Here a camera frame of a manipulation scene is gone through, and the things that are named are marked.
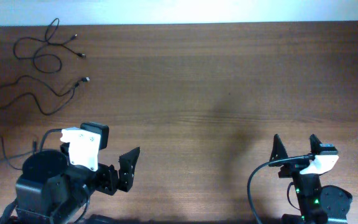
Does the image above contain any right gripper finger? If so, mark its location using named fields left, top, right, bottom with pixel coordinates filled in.
left=268, top=134, right=289, bottom=167
left=309, top=134, right=322, bottom=155

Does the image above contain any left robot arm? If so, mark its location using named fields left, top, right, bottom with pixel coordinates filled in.
left=0, top=143, right=140, bottom=223

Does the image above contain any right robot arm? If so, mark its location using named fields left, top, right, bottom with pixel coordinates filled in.
left=269, top=134, right=352, bottom=224

